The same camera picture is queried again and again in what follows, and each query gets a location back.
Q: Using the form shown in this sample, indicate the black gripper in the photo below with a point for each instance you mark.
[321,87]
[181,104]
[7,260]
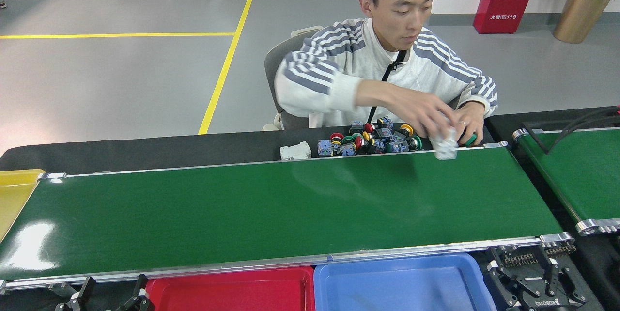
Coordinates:
[545,305]

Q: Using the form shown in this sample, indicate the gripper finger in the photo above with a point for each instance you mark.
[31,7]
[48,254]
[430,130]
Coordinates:
[83,291]
[140,299]

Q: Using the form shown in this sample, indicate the white circuit breaker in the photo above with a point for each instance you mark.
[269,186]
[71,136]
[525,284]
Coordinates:
[295,151]
[444,148]

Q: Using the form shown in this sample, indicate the red plastic tray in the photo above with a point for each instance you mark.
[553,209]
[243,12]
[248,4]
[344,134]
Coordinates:
[227,294]

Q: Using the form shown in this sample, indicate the yellow plastic tray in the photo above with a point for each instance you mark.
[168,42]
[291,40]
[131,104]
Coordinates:
[14,194]

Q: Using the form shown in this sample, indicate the green conveyor belt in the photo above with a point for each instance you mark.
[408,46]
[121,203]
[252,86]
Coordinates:
[586,175]
[242,204]

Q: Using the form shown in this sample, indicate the blue plastic tray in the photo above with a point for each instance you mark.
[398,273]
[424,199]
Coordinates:
[402,287]

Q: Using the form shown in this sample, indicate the person's left hand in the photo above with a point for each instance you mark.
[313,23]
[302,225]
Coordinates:
[470,119]

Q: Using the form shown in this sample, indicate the person's right hand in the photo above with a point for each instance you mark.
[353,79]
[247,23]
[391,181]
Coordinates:
[428,115]

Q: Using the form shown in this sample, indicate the gold plant pot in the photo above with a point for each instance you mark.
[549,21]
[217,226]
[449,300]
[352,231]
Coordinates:
[579,18]

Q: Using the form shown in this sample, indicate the person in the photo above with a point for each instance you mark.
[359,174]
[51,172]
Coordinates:
[368,59]

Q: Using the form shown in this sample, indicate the grey office chair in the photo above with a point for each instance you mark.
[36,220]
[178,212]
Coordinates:
[278,57]

